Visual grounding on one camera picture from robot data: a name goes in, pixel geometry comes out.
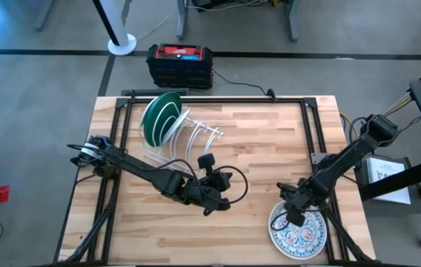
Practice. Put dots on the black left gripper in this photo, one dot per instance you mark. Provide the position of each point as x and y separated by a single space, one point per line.
199 193

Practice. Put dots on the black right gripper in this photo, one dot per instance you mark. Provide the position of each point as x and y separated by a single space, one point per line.
303 198

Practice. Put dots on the colourful floral pattern plate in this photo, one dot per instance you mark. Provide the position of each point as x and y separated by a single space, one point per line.
307 241

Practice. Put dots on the green plate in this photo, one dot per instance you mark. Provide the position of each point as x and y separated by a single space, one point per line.
171 105

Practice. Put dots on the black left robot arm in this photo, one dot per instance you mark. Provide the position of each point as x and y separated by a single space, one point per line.
136 168

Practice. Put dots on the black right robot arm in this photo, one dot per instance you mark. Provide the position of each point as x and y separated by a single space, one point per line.
344 163

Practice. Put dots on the white paper manual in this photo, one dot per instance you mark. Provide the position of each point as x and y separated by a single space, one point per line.
384 178

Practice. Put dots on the grey box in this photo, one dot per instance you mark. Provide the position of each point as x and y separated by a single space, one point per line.
388 209

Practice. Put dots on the red black power station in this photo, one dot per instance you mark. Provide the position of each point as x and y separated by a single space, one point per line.
179 72

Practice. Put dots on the white tower fan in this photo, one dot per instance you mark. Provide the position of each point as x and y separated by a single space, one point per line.
121 44

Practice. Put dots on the grey desk leg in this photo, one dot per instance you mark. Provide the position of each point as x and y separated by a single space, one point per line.
182 18
43 15
294 22

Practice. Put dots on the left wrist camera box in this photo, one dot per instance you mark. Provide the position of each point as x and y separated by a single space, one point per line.
222 180

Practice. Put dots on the black aluminium table frame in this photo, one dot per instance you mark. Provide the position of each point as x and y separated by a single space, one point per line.
251 100

